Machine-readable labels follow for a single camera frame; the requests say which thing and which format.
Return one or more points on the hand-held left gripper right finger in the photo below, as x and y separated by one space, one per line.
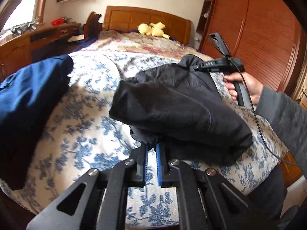
158 165

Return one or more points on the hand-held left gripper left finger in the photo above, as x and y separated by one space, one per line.
144 165

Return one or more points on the black jacket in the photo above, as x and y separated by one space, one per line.
179 105

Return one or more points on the person's right forearm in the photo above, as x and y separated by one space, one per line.
283 119

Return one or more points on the person's right hand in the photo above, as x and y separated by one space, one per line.
251 86

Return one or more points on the wooden louvred wardrobe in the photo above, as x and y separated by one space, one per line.
263 28

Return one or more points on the blue floral bed sheet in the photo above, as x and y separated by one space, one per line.
91 124

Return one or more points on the yellow plush toy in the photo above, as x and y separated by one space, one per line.
153 30

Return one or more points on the pink floral quilt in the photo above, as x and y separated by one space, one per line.
144 43

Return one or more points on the wooden door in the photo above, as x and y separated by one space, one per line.
301 93

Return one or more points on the wooden bed headboard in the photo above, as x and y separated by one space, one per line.
127 19

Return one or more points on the person's dark clothing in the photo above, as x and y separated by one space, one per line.
268 196

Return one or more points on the dark blue bed sheet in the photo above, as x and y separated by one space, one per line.
88 42

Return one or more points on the wooden chair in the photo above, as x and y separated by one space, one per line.
92 25

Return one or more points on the blue folded garment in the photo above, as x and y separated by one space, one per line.
31 88

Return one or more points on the wooden desk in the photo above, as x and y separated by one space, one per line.
16 50

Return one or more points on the black metal tool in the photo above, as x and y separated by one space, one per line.
24 27

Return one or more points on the wooden framed window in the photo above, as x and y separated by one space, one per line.
21 12

